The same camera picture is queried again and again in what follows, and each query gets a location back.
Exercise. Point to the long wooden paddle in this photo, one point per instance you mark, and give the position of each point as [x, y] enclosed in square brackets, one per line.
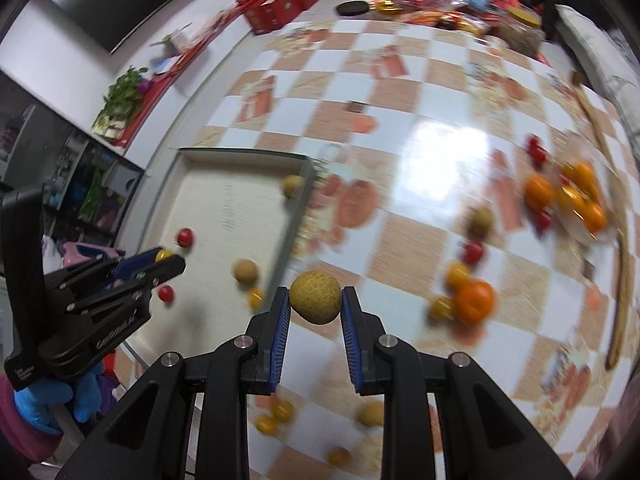
[620, 310]

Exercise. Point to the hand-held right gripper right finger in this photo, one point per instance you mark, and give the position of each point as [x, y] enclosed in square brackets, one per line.
[350, 340]

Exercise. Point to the orange tangerine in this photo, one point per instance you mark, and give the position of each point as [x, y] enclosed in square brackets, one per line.
[475, 301]
[539, 192]
[595, 216]
[570, 199]
[580, 175]

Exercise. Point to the green leafy plant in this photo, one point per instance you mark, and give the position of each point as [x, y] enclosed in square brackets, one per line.
[125, 92]

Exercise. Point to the light grey sofa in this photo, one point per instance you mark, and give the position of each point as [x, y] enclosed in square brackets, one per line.
[600, 60]

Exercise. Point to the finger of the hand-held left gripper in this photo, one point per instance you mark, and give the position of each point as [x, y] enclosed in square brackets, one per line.
[167, 269]
[135, 262]

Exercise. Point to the clear glass bowl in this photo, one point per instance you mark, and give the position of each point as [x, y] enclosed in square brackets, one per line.
[570, 228]

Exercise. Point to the black round lid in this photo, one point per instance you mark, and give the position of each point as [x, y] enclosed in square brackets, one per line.
[352, 7]

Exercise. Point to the person's left hand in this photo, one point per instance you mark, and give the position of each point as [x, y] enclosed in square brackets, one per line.
[45, 400]

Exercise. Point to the dark storage shelf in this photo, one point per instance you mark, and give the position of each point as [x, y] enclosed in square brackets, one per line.
[85, 185]

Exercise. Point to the red cherry tomato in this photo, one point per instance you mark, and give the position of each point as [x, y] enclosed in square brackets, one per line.
[185, 236]
[166, 292]
[472, 251]
[537, 149]
[542, 219]

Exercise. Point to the yellow cherry tomato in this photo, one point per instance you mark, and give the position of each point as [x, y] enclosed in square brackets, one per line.
[266, 425]
[442, 308]
[256, 297]
[162, 256]
[457, 275]
[282, 410]

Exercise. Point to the beige rectangular tray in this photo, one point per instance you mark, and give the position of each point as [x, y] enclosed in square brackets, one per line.
[225, 210]

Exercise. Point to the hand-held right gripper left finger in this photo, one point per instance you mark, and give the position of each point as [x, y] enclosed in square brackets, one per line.
[280, 340]

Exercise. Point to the person's left forearm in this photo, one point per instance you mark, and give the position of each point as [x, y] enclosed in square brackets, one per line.
[20, 442]

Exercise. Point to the glass jar with yellow lid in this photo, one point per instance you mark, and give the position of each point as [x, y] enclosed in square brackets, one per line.
[525, 32]

